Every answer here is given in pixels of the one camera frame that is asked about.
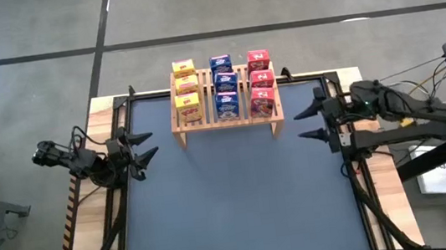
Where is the blue Frosted Flakes cereal box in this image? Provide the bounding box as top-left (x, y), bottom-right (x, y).
top-left (213, 90), bottom-right (243, 123)
top-left (208, 54), bottom-right (234, 76)
top-left (212, 70), bottom-right (240, 95)

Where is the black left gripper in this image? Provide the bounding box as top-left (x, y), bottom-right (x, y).
top-left (105, 124), bottom-right (162, 185)

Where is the yellow extension cable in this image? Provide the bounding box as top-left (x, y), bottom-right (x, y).
top-left (393, 78), bottom-right (434, 130)

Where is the white sheet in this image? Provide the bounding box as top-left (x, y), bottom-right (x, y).
top-left (408, 141), bottom-right (446, 201)

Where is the blue-grey table mat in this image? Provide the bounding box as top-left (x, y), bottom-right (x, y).
top-left (105, 74), bottom-right (376, 250)

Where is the red Froot Loops cereal box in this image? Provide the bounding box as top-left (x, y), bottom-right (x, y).
top-left (248, 68), bottom-right (277, 91)
top-left (248, 85), bottom-right (279, 120)
top-left (245, 48), bottom-right (273, 74)

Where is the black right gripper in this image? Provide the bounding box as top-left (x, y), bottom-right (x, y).
top-left (290, 83), bottom-right (356, 159)

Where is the yellow Corn Pops cereal box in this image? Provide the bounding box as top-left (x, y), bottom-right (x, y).
top-left (174, 74), bottom-right (202, 97)
top-left (173, 91), bottom-right (205, 125)
top-left (170, 58), bottom-right (198, 80)

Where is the yellow-black hazard tape strip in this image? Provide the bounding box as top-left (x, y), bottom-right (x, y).
top-left (45, 174), bottom-right (90, 250)

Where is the black aluminium table frame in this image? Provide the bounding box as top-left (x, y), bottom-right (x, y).
top-left (46, 53), bottom-right (428, 250)

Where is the wooden slatted shelf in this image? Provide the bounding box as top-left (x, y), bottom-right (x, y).
top-left (164, 60), bottom-right (288, 151)

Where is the silver mounting bracket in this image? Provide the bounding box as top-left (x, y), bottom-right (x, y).
top-left (337, 130), bottom-right (353, 149)

